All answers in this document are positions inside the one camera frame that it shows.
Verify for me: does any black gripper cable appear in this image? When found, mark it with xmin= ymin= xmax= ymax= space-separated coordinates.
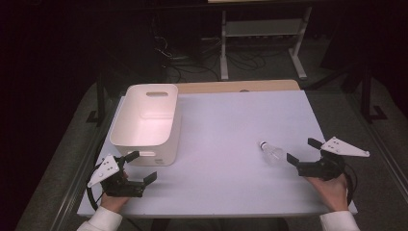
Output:
xmin=86 ymin=160 xmax=107 ymax=212
xmin=343 ymin=163 xmax=358 ymax=206

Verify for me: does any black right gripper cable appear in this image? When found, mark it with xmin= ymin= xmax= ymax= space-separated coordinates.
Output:
xmin=343 ymin=163 xmax=358 ymax=206

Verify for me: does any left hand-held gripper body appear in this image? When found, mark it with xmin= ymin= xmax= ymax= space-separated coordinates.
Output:
xmin=87 ymin=153 xmax=145 ymax=198

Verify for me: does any clear plastic bottle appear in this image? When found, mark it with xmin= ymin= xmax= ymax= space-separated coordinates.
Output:
xmin=259 ymin=140 xmax=287 ymax=167

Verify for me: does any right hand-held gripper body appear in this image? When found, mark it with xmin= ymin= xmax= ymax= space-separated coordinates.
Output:
xmin=295 ymin=136 xmax=370 ymax=182

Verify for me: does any black stand leg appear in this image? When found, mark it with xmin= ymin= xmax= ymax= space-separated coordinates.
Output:
xmin=86 ymin=70 xmax=109 ymax=128
xmin=360 ymin=64 xmax=389 ymax=124

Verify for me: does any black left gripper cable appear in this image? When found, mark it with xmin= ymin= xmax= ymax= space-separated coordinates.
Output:
xmin=86 ymin=160 xmax=107 ymax=212

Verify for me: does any white metal desk frame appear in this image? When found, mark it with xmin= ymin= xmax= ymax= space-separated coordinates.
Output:
xmin=207 ymin=0 xmax=313 ymax=81

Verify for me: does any wooden table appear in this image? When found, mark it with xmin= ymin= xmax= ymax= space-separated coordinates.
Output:
xmin=175 ymin=79 xmax=301 ymax=95

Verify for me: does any person's left hand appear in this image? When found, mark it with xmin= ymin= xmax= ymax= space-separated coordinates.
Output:
xmin=99 ymin=171 xmax=131 ymax=214

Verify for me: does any white plastic bin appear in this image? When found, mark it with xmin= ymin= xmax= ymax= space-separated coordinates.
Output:
xmin=109 ymin=84 xmax=183 ymax=167

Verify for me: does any metal floor rail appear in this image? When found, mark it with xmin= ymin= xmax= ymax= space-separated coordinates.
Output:
xmin=347 ymin=94 xmax=408 ymax=193
xmin=51 ymin=105 xmax=115 ymax=231

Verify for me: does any white table board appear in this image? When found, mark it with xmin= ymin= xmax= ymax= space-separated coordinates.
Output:
xmin=76 ymin=90 xmax=359 ymax=219

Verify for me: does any tangle of black floor cables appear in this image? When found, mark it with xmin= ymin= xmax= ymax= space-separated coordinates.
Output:
xmin=153 ymin=35 xmax=268 ymax=83

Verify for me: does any person's right hand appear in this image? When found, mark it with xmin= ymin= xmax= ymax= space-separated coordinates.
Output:
xmin=304 ymin=172 xmax=350 ymax=213

